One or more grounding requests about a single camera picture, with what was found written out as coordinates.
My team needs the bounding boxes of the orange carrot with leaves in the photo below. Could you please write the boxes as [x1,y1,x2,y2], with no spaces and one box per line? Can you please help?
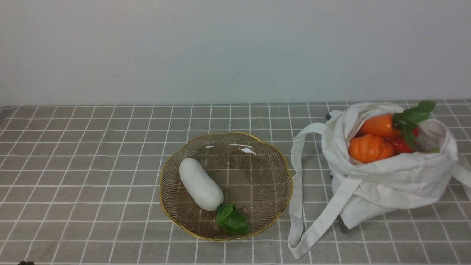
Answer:
[359,100,436,149]

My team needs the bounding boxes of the white cloth bag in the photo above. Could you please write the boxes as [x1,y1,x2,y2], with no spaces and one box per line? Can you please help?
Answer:
[288,103,470,259]

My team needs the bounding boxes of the gold-rimmed glass bowl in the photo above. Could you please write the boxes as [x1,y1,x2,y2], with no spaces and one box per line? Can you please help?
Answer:
[159,131,293,241]

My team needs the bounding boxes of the white radish with leaves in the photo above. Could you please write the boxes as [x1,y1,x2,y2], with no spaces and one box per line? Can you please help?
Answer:
[179,158,249,234]

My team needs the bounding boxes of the red pepper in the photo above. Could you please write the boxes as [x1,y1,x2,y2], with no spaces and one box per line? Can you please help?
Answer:
[384,126,419,155]

